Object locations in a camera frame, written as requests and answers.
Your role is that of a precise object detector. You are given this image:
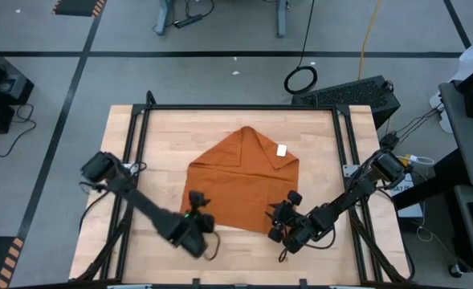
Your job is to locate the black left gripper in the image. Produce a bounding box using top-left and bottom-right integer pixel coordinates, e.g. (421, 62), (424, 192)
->
(174, 189), (217, 260)

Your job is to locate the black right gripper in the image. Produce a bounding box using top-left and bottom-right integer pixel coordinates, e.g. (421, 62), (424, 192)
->
(264, 189), (314, 254)

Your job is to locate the orange towel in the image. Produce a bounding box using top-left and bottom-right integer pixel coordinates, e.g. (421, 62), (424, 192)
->
(179, 125), (300, 235)

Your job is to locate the black power adapter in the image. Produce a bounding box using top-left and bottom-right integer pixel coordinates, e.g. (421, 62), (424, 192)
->
(380, 132), (401, 152)

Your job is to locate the white labelled box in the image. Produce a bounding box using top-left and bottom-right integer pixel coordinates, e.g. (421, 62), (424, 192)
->
(388, 173), (425, 219)

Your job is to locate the black perforated computer tower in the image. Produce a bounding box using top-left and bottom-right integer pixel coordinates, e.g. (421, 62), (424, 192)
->
(291, 75), (402, 130)

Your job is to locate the black desk foot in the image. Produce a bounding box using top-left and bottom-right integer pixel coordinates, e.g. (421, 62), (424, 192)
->
(391, 148), (472, 211)

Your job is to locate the grey desk leg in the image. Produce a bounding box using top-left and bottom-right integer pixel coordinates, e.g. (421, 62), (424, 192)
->
(153, 0), (177, 36)
(275, 0), (291, 39)

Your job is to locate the black power strip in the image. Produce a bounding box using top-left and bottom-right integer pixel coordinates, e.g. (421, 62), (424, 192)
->
(173, 14), (204, 30)

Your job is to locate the grey side desk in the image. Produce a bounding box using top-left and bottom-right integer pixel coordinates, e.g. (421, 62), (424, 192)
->
(438, 81), (473, 189)

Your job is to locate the black metal table frame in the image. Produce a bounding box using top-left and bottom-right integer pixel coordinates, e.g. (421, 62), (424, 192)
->
(70, 90), (416, 289)

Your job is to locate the coiled black cable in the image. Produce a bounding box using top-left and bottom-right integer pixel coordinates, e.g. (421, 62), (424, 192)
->
(283, 0), (320, 96)

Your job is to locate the black floor cable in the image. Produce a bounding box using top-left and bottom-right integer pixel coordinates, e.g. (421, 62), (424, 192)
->
(0, 103), (38, 158)

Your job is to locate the yellow cable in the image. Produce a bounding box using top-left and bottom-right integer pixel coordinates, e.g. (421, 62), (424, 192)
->
(357, 0), (383, 80)

